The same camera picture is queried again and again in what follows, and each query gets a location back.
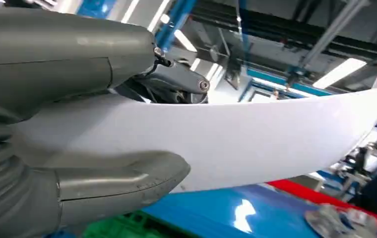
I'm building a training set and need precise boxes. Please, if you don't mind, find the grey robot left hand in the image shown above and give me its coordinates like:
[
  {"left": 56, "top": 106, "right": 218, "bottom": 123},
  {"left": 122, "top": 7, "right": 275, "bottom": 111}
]
[{"left": 0, "top": 7, "right": 211, "bottom": 238}]

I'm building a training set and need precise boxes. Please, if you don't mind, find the white parcel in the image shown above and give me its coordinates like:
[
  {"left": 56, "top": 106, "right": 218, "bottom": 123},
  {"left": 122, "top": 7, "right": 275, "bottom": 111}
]
[{"left": 10, "top": 82, "right": 377, "bottom": 194}]

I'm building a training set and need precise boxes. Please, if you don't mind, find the blue steel beam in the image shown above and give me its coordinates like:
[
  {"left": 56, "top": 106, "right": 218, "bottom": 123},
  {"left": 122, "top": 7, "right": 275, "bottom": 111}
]
[{"left": 155, "top": 0, "right": 198, "bottom": 51}]

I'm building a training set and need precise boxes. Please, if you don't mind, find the long ceiling light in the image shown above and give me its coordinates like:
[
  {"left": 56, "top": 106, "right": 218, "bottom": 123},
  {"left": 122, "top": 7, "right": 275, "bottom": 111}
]
[
  {"left": 173, "top": 29, "right": 198, "bottom": 53},
  {"left": 313, "top": 58, "right": 368, "bottom": 90}
]

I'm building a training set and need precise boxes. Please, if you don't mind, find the green plastic crate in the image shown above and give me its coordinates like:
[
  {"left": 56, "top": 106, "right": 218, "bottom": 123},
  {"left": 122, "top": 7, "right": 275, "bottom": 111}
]
[{"left": 82, "top": 211, "right": 189, "bottom": 238}]

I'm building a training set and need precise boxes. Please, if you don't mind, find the blue plastic panel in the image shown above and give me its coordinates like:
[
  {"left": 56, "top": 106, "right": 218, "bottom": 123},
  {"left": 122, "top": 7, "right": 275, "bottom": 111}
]
[{"left": 141, "top": 183, "right": 322, "bottom": 238}]

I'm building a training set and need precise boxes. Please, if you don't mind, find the grey steel ceiling beam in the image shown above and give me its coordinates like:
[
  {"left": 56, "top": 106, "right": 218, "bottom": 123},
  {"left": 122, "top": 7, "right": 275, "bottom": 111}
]
[{"left": 298, "top": 0, "right": 372, "bottom": 68}]

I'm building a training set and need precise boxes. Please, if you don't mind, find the red strip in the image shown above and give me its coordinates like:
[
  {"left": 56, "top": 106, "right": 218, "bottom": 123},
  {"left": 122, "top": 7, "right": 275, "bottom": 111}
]
[{"left": 266, "top": 178, "right": 377, "bottom": 232}]

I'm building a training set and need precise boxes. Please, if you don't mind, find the silver foil parcel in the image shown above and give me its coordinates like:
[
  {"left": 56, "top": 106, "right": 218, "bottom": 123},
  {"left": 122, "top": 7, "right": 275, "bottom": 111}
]
[{"left": 304, "top": 203, "right": 377, "bottom": 238}]

